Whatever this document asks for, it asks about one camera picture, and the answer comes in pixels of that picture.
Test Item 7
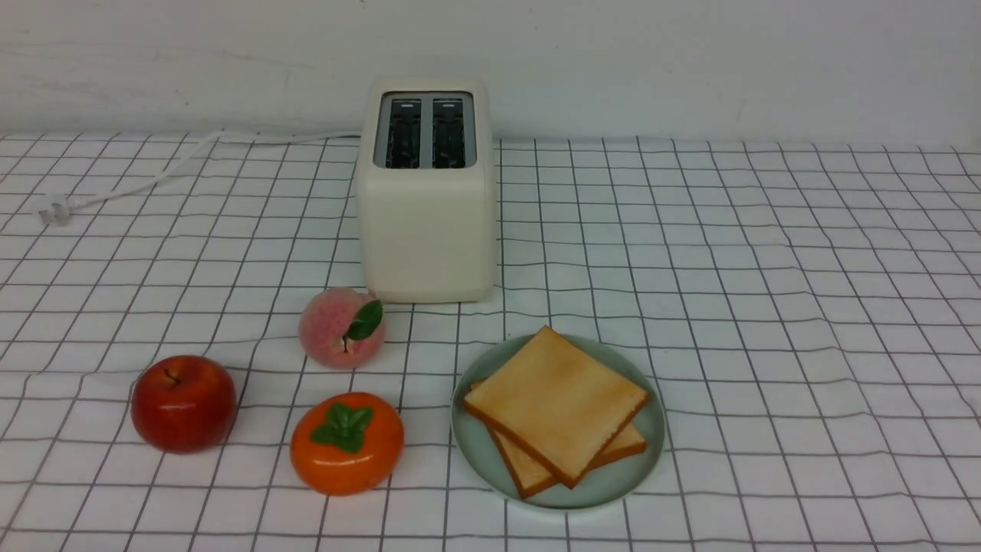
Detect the cream two-slot toaster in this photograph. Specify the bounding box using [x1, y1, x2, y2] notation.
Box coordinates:
[353, 77, 500, 304]

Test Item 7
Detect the toasted bread slice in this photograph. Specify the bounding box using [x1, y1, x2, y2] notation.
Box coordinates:
[463, 326, 652, 499]
[458, 373, 651, 502]

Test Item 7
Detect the pink peach with leaf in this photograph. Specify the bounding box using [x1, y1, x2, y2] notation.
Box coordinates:
[298, 287, 386, 368]

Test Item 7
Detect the white power cord with plug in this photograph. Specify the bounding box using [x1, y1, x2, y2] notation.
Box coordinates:
[38, 130, 362, 226]

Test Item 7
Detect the light green round plate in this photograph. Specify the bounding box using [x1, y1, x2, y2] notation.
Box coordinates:
[451, 334, 667, 511]

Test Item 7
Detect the red apple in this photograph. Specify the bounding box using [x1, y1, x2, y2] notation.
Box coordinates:
[130, 354, 238, 455]

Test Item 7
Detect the orange persimmon with green leaf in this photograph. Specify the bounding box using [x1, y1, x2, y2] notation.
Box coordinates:
[290, 392, 405, 496]

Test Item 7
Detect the white grid tablecloth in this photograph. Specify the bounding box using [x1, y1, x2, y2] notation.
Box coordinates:
[1, 133, 980, 551]

